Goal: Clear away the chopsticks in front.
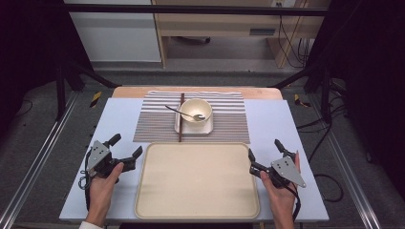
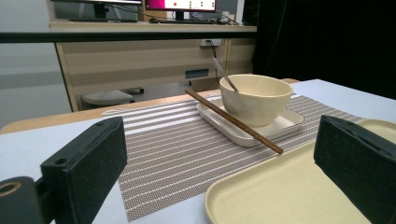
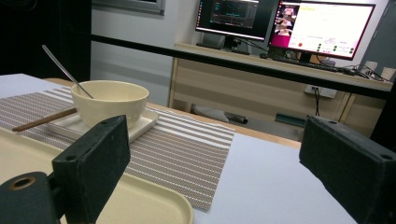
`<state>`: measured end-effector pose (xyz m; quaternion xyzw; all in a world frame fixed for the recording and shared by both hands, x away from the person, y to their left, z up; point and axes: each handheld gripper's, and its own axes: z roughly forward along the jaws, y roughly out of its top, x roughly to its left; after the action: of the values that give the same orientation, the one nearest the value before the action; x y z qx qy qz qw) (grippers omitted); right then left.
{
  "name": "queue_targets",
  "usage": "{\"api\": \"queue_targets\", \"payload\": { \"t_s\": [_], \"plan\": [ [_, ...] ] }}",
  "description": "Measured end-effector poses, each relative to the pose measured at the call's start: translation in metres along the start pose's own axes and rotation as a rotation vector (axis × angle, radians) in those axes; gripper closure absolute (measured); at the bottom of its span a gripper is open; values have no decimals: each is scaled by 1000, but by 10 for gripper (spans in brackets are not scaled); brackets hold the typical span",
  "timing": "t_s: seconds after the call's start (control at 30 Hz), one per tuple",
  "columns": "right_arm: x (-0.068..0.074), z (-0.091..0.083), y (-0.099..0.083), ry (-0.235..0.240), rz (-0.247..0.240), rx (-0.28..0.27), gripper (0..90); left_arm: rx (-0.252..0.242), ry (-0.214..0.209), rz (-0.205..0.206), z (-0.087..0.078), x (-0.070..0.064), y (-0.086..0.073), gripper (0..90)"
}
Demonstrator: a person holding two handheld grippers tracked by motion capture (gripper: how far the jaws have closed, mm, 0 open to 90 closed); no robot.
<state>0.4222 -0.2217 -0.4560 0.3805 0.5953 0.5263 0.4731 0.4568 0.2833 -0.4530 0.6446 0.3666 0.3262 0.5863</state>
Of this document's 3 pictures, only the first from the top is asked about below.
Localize light wooden desk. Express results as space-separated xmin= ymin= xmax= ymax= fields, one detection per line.
xmin=151 ymin=0 xmax=332 ymax=69

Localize white square plate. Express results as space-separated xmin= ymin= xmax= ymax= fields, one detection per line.
xmin=174 ymin=104 xmax=214 ymax=135

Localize grey desk label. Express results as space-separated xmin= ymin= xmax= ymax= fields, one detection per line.
xmin=248 ymin=28 xmax=277 ymax=37

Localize thin black floor cable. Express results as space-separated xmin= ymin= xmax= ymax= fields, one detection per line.
xmin=14 ymin=99 xmax=34 ymax=118

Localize black curtain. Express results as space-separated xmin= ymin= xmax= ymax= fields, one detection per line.
xmin=0 ymin=0 xmax=95 ymax=137
xmin=305 ymin=0 xmax=405 ymax=201

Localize yellow black tape strip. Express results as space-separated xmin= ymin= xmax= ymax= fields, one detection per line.
xmin=292 ymin=93 xmax=312 ymax=108
xmin=89 ymin=91 xmax=103 ymax=109

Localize metal spoon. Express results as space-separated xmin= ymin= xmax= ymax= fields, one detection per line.
xmin=164 ymin=104 xmax=206 ymax=122

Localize white cabinet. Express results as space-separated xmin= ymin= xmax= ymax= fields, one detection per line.
xmin=63 ymin=0 xmax=162 ymax=63

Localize striped woven placemat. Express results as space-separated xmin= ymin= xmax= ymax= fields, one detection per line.
xmin=133 ymin=90 xmax=251 ymax=145

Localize black horizontal frame bar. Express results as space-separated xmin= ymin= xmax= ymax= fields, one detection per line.
xmin=63 ymin=3 xmax=330 ymax=17

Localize dark brown wooden chopsticks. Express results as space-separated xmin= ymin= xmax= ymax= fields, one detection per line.
xmin=178 ymin=93 xmax=186 ymax=143

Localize white wall socket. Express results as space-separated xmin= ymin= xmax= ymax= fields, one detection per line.
xmin=270 ymin=0 xmax=297 ymax=9

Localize cream ceramic bowl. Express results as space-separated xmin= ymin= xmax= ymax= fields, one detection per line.
xmin=180 ymin=98 xmax=213 ymax=124

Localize beige rectangular tray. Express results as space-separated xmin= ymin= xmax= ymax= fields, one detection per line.
xmin=134 ymin=141 xmax=261 ymax=220

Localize person's right hand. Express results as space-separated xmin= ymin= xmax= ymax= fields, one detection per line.
xmin=260 ymin=151 xmax=307 ymax=222

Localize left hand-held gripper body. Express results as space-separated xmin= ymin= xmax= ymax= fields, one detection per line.
xmin=85 ymin=139 xmax=122 ymax=178

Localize black metal stand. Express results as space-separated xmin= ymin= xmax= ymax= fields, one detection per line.
xmin=269 ymin=61 xmax=334 ymax=124
xmin=54 ymin=58 xmax=119 ymax=122

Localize thick black floor cable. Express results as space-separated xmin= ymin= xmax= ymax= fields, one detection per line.
xmin=295 ymin=94 xmax=346 ymax=203

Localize aluminium floor rail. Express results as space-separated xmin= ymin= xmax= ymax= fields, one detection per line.
xmin=308 ymin=94 xmax=383 ymax=229
xmin=0 ymin=91 xmax=81 ymax=229

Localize hanging black cables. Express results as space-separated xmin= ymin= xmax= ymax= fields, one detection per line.
xmin=278 ymin=14 xmax=311 ymax=69

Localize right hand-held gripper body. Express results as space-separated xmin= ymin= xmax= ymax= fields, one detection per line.
xmin=260 ymin=155 xmax=307 ymax=189

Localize right hand-held gripper cable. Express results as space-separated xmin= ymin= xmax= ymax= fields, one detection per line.
xmin=286 ymin=184 xmax=302 ymax=222

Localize person's left hand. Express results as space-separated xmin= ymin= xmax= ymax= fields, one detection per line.
xmin=85 ymin=161 xmax=125 ymax=228

